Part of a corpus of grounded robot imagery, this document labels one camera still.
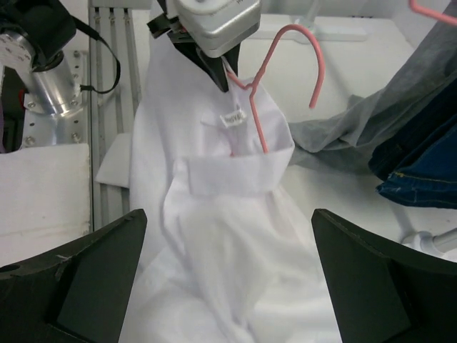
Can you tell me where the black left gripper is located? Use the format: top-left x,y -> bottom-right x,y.
147,0 -> 241,93

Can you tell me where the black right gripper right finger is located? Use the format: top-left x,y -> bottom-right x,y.
311,209 -> 456,342

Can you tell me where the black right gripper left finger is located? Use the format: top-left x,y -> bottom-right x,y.
1,209 -> 147,342

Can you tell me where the white shirt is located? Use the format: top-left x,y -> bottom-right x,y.
96,14 -> 343,343

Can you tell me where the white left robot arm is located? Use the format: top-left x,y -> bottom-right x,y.
1,1 -> 260,157

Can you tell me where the grey shirt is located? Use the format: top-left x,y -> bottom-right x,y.
289,22 -> 456,174

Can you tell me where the white clothes rack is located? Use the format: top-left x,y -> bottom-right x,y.
256,0 -> 457,258

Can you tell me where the dark navy garment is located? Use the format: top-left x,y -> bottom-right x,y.
367,117 -> 457,210

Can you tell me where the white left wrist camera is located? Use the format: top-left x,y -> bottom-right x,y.
166,0 -> 261,58

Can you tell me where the pink wire hanger with navy garment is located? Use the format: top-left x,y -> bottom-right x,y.
408,0 -> 457,26

